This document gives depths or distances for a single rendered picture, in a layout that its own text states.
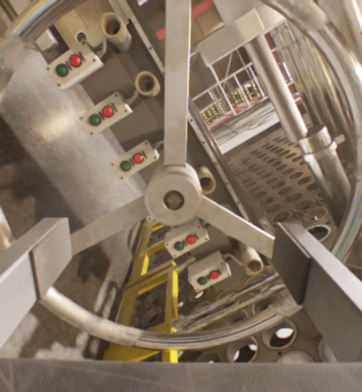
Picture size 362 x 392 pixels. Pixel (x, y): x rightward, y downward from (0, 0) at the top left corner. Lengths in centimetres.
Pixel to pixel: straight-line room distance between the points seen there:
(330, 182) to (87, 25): 114
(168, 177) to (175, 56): 10
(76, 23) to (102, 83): 21
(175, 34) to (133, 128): 76
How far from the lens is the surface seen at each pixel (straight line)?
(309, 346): 208
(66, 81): 96
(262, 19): 120
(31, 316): 131
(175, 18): 26
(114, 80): 102
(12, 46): 28
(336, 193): 140
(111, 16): 89
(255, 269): 103
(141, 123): 100
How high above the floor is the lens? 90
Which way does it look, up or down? 8 degrees down
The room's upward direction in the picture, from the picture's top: 60 degrees clockwise
